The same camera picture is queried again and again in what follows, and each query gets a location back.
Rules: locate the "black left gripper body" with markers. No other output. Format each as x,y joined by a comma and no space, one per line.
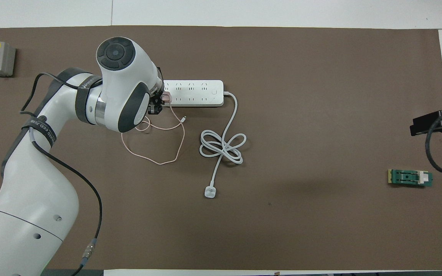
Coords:
155,97

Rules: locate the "pink charger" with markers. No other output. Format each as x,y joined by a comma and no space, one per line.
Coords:
167,98

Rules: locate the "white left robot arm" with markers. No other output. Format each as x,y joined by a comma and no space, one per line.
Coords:
33,191

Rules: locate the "white power strip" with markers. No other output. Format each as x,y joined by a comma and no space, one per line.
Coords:
194,93

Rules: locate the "brown table mat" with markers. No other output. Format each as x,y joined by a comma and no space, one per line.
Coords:
320,115

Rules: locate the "green knife switch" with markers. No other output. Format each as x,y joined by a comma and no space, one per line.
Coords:
409,178

